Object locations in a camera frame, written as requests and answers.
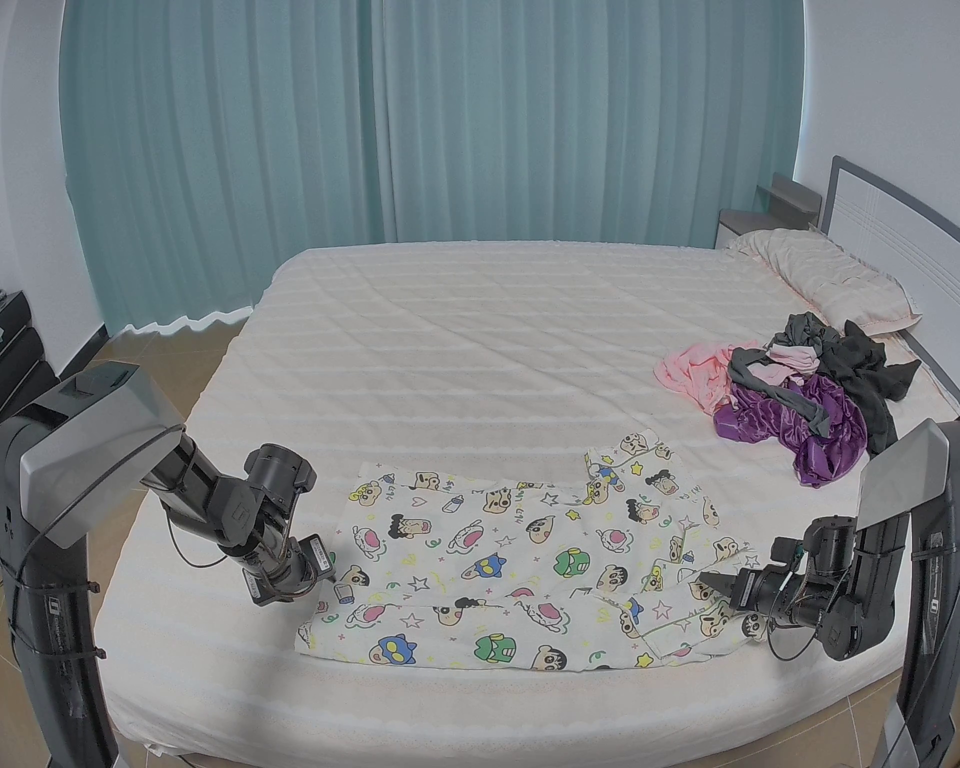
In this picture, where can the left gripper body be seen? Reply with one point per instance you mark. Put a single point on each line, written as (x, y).
(311, 562)

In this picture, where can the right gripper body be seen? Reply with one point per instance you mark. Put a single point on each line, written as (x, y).
(765, 592)

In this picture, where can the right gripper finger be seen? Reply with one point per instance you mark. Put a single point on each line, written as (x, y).
(724, 583)

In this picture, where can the white printed pyjama top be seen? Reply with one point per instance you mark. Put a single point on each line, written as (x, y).
(525, 555)

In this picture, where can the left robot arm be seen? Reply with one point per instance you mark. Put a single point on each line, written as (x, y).
(97, 450)

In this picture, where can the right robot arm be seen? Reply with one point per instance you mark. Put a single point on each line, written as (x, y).
(885, 570)

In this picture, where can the pile of clothes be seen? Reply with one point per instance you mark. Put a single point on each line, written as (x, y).
(817, 420)

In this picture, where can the bed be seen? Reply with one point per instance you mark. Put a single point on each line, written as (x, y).
(450, 337)

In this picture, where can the cream pillow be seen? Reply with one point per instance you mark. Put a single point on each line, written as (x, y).
(825, 274)

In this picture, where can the grey bedside table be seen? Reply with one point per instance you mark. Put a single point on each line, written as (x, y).
(787, 199)

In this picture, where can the blue-green curtain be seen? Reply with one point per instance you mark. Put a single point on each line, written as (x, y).
(225, 150)
(585, 120)

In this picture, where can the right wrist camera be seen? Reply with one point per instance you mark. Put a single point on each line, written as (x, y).
(789, 555)

